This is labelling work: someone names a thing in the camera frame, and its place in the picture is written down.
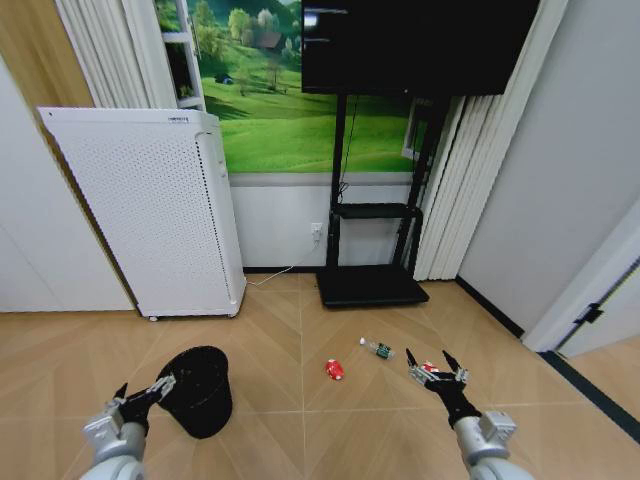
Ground black door hinge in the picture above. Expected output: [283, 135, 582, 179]
[573, 302, 605, 325]

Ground clear plastic bottle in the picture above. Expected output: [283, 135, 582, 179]
[358, 337, 397, 361]

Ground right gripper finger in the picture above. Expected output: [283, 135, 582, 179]
[404, 347, 434, 386]
[441, 349, 473, 386]

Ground white pleated curtain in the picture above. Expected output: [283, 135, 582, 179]
[411, 0, 570, 282]
[53, 0, 177, 110]

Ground black TV screen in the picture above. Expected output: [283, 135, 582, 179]
[300, 0, 542, 97]

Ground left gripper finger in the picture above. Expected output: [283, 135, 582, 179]
[105, 382, 130, 409]
[144, 372, 178, 404]

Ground black TV cable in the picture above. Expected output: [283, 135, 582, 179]
[337, 94, 359, 197]

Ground green landscape wall poster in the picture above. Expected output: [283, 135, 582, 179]
[153, 0, 432, 175]

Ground white air purifier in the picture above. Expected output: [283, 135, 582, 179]
[36, 105, 248, 322]

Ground white door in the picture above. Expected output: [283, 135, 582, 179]
[555, 259, 640, 359]

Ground black trash bin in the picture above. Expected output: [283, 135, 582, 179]
[155, 345, 235, 441]

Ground black TV stand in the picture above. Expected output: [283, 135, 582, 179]
[314, 93, 432, 310]

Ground white power cable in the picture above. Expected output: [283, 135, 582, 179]
[246, 238, 322, 289]

